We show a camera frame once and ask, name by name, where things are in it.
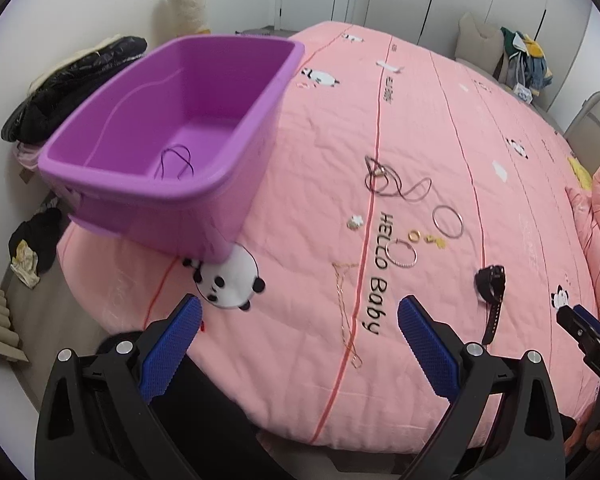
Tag pile of clothes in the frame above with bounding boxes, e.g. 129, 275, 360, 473
497, 26, 553, 93

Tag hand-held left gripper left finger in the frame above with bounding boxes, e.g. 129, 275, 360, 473
34, 294, 203, 480

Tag purple plastic bin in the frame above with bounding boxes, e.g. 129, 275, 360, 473
37, 35, 306, 263

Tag thin black cord necklace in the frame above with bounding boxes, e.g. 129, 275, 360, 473
155, 145, 196, 181

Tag plain silver bangle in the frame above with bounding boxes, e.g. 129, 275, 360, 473
432, 205, 465, 239

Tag gold chain necklace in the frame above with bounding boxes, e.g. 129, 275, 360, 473
332, 260, 363, 371

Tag cream fleece garment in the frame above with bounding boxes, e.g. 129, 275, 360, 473
30, 34, 123, 96

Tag cream and yellow alpaca plush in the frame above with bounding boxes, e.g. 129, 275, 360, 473
165, 0, 212, 36

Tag black wristwatch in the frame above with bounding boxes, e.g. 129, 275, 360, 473
474, 265, 508, 346

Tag yellow crumpled cloth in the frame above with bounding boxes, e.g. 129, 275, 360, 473
11, 240, 40, 288

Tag beaded silver bracelet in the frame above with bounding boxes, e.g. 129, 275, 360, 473
386, 240, 420, 271

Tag pink storage box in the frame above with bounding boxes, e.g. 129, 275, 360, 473
10, 142, 51, 172

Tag black puffer jacket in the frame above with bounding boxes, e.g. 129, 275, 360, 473
1, 35, 148, 145

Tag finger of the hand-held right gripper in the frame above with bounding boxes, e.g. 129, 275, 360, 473
572, 304, 600, 348
556, 307, 600, 357

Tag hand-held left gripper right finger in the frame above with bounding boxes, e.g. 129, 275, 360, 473
397, 295, 566, 480

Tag yellow soft toy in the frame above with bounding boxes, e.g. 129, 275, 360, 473
567, 156, 593, 191

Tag black cloth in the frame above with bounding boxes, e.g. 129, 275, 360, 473
8, 207, 63, 276

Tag pink panda print blanket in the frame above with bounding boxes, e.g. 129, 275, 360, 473
55, 20, 600, 453

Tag grey upholstered headboard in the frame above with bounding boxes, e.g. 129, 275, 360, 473
565, 91, 600, 176

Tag grey striped basket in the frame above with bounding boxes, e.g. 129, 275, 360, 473
237, 27, 293, 41

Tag dark cord pendant necklace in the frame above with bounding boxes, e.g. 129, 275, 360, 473
364, 155, 433, 206

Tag beige cushion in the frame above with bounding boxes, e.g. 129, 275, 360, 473
455, 12, 506, 76

